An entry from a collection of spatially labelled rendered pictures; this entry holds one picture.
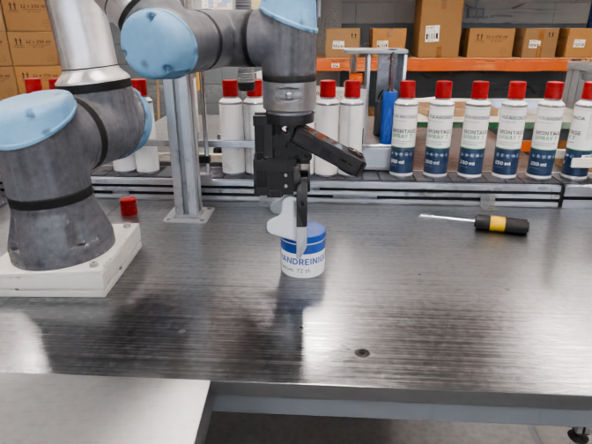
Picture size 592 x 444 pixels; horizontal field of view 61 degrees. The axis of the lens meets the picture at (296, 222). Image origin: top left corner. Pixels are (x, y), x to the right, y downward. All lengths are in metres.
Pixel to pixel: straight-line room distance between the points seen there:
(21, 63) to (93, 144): 3.80
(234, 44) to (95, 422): 0.48
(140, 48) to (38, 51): 3.93
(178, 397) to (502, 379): 0.35
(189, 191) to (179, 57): 0.46
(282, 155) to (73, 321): 0.36
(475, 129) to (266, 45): 0.57
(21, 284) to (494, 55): 4.66
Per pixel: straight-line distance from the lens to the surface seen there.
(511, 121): 1.15
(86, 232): 0.79
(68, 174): 0.77
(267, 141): 0.72
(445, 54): 4.91
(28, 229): 0.79
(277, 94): 0.69
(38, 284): 0.81
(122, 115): 0.86
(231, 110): 1.10
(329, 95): 1.08
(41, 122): 0.75
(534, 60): 5.09
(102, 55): 0.87
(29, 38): 4.54
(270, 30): 0.69
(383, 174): 1.15
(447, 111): 1.11
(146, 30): 0.60
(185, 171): 1.01
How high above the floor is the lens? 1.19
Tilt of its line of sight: 22 degrees down
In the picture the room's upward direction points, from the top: straight up
